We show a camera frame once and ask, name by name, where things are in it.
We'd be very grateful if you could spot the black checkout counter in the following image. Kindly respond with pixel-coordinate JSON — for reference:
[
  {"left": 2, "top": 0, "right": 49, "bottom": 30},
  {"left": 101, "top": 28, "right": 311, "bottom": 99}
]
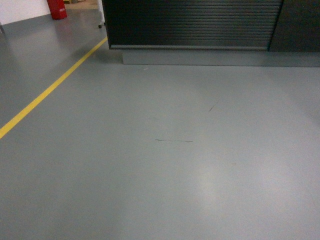
[{"left": 102, "top": 0, "right": 320, "bottom": 67}]

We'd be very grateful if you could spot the white rolling stand leg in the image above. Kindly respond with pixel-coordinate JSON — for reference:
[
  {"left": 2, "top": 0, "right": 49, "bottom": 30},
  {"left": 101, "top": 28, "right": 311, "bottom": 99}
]
[{"left": 97, "top": 0, "right": 106, "bottom": 29}]

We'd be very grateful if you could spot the red fire extinguisher box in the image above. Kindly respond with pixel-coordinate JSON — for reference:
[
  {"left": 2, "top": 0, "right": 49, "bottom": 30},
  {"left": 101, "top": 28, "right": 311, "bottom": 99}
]
[{"left": 47, "top": 0, "right": 67, "bottom": 20}]

